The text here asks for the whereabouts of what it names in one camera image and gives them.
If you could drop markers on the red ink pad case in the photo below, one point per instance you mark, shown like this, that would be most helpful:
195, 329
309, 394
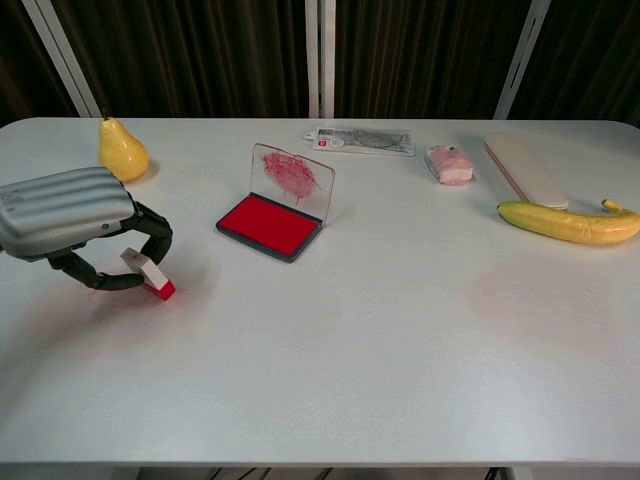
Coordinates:
272, 227

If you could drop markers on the beige pencil case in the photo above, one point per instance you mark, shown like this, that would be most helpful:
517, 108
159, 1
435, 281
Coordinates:
525, 170

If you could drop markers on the clear plastic package with card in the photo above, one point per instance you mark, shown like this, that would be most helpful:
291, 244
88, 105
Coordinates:
370, 141

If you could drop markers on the yellow pear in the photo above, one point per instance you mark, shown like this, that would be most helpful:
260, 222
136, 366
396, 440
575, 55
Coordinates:
122, 150

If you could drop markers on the white diagonal frame bar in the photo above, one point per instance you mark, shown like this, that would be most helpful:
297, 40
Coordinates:
520, 60
60, 55

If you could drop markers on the white and red stamp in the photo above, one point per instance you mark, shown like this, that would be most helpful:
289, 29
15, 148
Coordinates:
150, 275

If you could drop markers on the white vertical frame post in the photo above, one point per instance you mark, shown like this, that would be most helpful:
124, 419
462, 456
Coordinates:
320, 57

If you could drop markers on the dark brown curtain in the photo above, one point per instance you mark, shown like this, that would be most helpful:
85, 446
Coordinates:
200, 55

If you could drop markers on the pink wrapped eraser block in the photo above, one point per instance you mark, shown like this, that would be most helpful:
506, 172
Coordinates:
450, 165

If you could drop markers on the yellow banana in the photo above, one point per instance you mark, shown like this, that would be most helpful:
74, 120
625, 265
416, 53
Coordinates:
565, 222

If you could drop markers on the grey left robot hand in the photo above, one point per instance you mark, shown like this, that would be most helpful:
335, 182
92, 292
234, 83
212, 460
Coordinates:
60, 207

